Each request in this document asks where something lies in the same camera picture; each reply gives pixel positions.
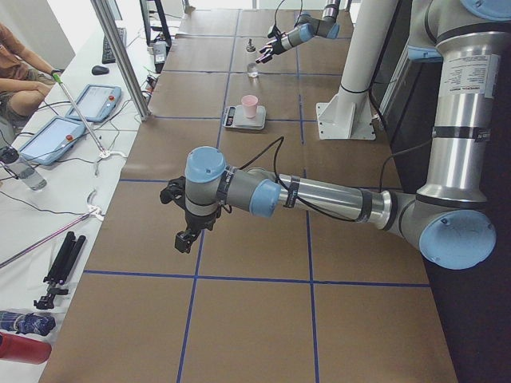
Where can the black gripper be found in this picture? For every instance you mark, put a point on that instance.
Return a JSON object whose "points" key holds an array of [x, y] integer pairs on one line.
{"points": [[278, 45], [198, 222]]}

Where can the clear glass sauce bottle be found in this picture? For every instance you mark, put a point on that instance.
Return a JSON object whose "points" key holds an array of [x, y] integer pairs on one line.
{"points": [[251, 55]]}

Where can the pink plastic cup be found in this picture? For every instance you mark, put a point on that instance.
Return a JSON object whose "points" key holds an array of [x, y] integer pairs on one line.
{"points": [[250, 104]]}

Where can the silver digital kitchen scale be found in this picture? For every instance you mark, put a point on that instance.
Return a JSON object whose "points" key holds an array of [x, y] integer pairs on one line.
{"points": [[235, 118]]}

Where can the black folded tripod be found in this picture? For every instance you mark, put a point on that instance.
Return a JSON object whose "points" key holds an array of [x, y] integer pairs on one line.
{"points": [[60, 270]]}

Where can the black keyboard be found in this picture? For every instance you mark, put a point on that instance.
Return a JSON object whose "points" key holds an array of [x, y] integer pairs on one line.
{"points": [[108, 55]]}

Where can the upper blue teach pendant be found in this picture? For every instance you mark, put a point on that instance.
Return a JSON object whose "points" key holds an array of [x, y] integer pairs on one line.
{"points": [[96, 102]]}

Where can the blue teach pendant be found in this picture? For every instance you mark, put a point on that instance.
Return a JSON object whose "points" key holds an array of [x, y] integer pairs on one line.
{"points": [[52, 141], [96, 102]]}

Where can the lower blue teach pendant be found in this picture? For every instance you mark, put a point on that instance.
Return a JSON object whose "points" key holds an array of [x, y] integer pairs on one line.
{"points": [[52, 141]]}

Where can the black computer mouse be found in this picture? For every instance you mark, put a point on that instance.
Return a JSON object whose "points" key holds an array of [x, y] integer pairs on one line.
{"points": [[98, 70]]}

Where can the clear water bottle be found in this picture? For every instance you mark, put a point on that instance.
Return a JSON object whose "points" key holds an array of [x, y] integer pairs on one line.
{"points": [[17, 165]]}

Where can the red metal bottle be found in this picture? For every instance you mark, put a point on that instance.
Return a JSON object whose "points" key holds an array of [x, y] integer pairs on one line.
{"points": [[24, 350]]}

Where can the person in brown shirt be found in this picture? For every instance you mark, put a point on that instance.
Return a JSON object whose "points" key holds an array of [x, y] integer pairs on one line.
{"points": [[26, 79]]}

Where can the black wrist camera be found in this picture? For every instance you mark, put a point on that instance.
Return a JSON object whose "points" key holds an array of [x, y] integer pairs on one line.
{"points": [[174, 192], [274, 32]]}

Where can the pink handled grabber stick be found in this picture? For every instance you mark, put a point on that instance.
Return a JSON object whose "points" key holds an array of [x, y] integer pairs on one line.
{"points": [[92, 211]]}

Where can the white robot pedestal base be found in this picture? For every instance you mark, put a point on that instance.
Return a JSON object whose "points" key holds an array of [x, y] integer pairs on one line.
{"points": [[348, 116]]}

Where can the green handled grabber stick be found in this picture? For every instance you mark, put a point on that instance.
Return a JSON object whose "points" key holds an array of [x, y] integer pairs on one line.
{"points": [[104, 153]]}

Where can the aluminium frame post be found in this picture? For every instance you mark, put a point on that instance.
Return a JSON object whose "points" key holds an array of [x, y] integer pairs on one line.
{"points": [[107, 22]]}

